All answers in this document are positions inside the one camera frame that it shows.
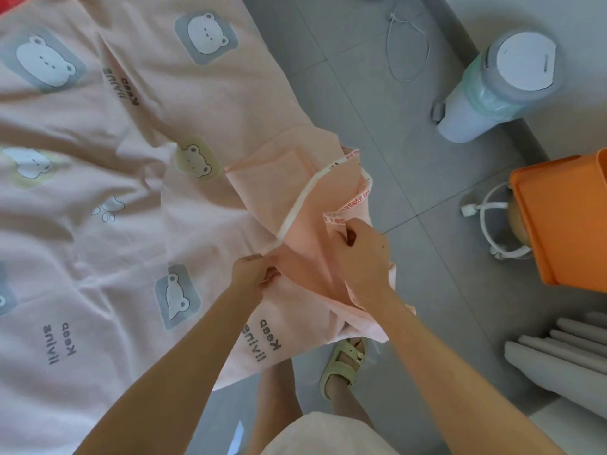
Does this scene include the person's right hand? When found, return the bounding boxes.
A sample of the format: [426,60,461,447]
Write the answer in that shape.
[327,217,398,315]

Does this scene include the person's left hand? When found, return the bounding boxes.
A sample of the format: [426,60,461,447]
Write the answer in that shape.
[230,253,283,305]

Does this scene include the pink bear print bedsheet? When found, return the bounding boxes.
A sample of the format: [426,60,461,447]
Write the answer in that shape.
[0,0,419,455]

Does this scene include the person's left forearm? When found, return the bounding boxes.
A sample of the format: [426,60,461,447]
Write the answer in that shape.
[76,289,262,455]

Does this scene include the person's right forearm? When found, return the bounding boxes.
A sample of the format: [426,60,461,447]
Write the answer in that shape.
[365,293,567,455]

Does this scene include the person's left leg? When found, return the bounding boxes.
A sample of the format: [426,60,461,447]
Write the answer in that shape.
[248,360,303,455]

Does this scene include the person's leg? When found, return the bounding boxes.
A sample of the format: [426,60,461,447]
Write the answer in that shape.
[327,374,377,428]
[248,360,303,455]

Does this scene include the person's right leg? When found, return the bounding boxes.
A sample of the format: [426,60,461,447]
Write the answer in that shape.
[327,374,377,428]

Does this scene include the person's white shorts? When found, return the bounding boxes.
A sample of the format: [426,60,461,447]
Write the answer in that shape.
[261,412,400,455]

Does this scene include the orange plastic basket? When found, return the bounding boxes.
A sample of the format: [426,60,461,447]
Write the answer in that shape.
[509,149,607,294]

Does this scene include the grey lidded trash can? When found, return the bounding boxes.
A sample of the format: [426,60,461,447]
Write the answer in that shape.
[431,30,563,145]

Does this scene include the grey curtain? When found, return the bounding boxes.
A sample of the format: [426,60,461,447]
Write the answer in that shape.
[503,310,607,420]

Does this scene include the beige strap sandal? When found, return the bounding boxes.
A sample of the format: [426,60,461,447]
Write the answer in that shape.
[319,338,369,402]

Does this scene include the thin grey floor cable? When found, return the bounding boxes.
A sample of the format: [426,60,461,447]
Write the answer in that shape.
[384,0,432,84]

